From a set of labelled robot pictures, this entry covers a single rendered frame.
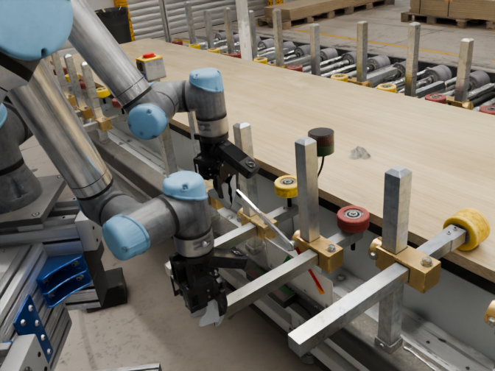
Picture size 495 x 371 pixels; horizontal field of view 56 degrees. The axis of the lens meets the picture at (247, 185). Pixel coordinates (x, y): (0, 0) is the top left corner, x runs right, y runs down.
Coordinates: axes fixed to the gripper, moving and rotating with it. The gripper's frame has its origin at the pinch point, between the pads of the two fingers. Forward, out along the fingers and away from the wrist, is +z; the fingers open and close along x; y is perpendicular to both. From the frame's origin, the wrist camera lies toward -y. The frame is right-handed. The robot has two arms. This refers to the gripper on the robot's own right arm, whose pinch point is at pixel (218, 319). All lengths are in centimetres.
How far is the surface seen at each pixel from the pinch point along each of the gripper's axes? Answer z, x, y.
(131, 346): 83, -91, -1
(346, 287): 20.6, -4.8, -44.7
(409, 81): -9, -55, -138
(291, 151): -7, -41, -57
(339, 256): -2.8, 5.0, -31.8
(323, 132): -31.1, -3.1, -35.3
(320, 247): -4.4, 1.1, -29.6
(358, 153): -9, -22, -68
